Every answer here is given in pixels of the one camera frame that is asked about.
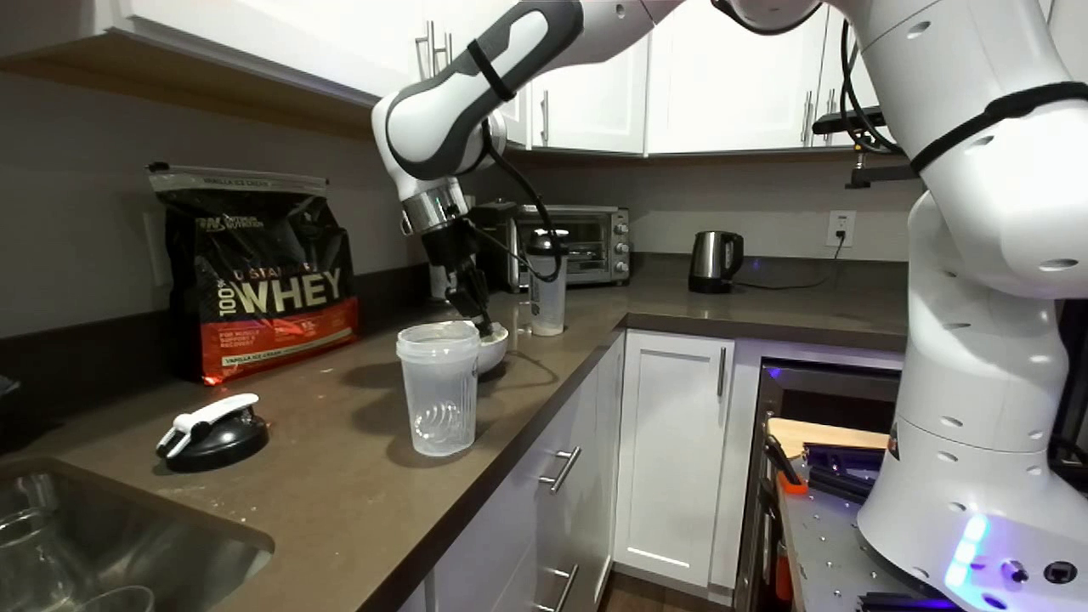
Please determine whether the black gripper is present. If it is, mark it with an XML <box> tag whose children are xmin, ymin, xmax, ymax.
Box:
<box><xmin>419</xmin><ymin>209</ymin><xmax>499</xmax><ymax>341</ymax></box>

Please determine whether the white bowl with powder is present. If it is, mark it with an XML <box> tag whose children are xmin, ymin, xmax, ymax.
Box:
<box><xmin>433</xmin><ymin>315</ymin><xmax>514</xmax><ymax>378</ymax></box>

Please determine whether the clear open shaker cup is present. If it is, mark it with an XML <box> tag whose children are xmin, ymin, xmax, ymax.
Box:
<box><xmin>395</xmin><ymin>320</ymin><xmax>482</xmax><ymax>462</ymax></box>

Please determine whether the black red whey bag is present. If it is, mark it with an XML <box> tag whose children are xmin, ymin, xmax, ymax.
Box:
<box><xmin>145</xmin><ymin>159</ymin><xmax>368</xmax><ymax>389</ymax></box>

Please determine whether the white paper towel roll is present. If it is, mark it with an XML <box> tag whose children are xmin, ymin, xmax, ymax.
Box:
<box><xmin>425</xmin><ymin>253</ymin><xmax>455</xmax><ymax>303</ymax></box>

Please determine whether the shaker bottle with black lid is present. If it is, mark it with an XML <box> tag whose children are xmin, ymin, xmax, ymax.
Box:
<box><xmin>525</xmin><ymin>227</ymin><xmax>576</xmax><ymax>341</ymax></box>

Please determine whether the silver toaster oven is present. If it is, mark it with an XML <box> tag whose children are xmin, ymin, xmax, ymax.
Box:
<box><xmin>514</xmin><ymin>200</ymin><xmax>636</xmax><ymax>290</ymax></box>

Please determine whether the steel electric kettle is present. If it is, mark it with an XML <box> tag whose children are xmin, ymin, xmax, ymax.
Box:
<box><xmin>685</xmin><ymin>224</ymin><xmax>750</xmax><ymax>296</ymax></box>

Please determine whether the black shaker lid white cap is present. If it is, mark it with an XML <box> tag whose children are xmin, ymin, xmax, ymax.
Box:
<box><xmin>153</xmin><ymin>389</ymin><xmax>274</xmax><ymax>474</ymax></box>

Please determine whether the dark built-in appliance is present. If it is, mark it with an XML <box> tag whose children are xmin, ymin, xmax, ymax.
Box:
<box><xmin>752</xmin><ymin>355</ymin><xmax>909</xmax><ymax>435</ymax></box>

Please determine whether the wooden board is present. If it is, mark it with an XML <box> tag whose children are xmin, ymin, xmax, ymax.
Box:
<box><xmin>765</xmin><ymin>414</ymin><xmax>895</xmax><ymax>457</ymax></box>

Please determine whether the steel sink basin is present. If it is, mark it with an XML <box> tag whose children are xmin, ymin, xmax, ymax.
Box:
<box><xmin>0</xmin><ymin>456</ymin><xmax>278</xmax><ymax>612</ymax></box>

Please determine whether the perforated metal robot table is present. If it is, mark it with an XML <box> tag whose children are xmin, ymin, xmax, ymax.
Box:
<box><xmin>779</xmin><ymin>481</ymin><xmax>967</xmax><ymax>612</ymax></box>

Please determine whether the clear glass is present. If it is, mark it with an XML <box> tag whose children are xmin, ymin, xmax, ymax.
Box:
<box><xmin>0</xmin><ymin>495</ymin><xmax>76</xmax><ymax>612</ymax></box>

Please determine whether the steel drawer bar handle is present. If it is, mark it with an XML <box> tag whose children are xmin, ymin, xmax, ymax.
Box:
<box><xmin>529</xmin><ymin>562</ymin><xmax>584</xmax><ymax>612</ymax></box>
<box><xmin>535</xmin><ymin>445</ymin><xmax>584</xmax><ymax>495</ymax></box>

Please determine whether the steel cabinet door handle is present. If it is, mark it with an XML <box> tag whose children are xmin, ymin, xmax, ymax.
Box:
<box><xmin>710</xmin><ymin>343</ymin><xmax>736</xmax><ymax>402</ymax></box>

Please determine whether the orange handled tool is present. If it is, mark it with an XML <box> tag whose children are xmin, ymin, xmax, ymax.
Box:
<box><xmin>768</xmin><ymin>435</ymin><xmax>818</xmax><ymax>499</ymax></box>

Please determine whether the black stereo camera on mount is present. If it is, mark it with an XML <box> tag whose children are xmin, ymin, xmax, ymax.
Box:
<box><xmin>811</xmin><ymin>96</ymin><xmax>934</xmax><ymax>194</ymax></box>

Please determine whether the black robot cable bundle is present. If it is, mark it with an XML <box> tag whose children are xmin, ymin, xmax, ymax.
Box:
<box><xmin>835</xmin><ymin>14</ymin><xmax>910</xmax><ymax>156</ymax></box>

